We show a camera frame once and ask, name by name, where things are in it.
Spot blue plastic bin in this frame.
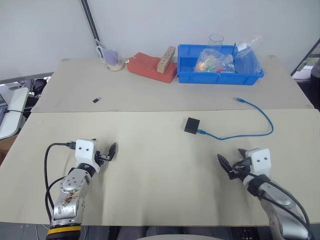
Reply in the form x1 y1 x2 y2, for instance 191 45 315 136
176 43 266 86

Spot clear plastic cup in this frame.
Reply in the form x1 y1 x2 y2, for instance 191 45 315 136
207 33 225 51

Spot dark window frame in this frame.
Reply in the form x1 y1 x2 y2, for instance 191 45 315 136
289 36 320 81

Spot red cloth pad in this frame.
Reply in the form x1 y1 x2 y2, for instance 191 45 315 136
126 51 178 84

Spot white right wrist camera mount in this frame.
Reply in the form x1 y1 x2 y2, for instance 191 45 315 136
245 147 272 176

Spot black slotted rail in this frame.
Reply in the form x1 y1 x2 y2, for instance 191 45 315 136
79 0 101 44

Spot white clamp bracket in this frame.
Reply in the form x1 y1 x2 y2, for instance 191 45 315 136
95 38 109 64

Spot clear bag with blue contents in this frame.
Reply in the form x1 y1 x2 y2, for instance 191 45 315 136
233 34 264 75

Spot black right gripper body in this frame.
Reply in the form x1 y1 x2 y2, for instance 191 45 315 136
228 156 252 181

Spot thin black cable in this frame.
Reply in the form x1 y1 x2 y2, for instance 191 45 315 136
0 107 26 118

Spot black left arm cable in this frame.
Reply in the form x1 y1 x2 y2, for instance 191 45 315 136
44 141 77 221

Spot grey metal ledge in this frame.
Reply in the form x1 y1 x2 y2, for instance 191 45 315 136
0 71 55 88

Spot dark clutter beside table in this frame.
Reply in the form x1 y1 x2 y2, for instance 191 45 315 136
23 77 52 114

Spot small black adapter box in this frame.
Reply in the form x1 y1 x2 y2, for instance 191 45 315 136
183 116 202 136

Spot purple white bowl object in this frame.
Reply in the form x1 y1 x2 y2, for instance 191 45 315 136
102 48 126 72

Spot bag of colourful pieces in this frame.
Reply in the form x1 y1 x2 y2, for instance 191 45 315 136
194 48 237 75

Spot wooden block with holes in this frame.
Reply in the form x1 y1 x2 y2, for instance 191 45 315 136
156 45 177 74

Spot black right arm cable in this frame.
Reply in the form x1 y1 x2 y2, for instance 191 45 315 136
232 161 314 240

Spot beige cardboard sheet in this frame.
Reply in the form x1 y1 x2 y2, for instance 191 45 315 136
0 108 320 228
31 54 318 114

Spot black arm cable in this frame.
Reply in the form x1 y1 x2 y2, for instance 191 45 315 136
232 161 314 240
44 141 77 221

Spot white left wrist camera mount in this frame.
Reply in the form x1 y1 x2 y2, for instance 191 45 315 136
74 139 102 174

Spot blue cable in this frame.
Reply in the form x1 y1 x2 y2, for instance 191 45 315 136
197 97 275 141

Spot dark rounded object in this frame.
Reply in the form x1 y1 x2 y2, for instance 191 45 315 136
308 65 320 107

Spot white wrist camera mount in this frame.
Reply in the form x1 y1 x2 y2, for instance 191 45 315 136
74 139 102 174
245 147 272 176

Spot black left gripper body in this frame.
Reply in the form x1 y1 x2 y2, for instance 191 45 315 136
94 149 112 166

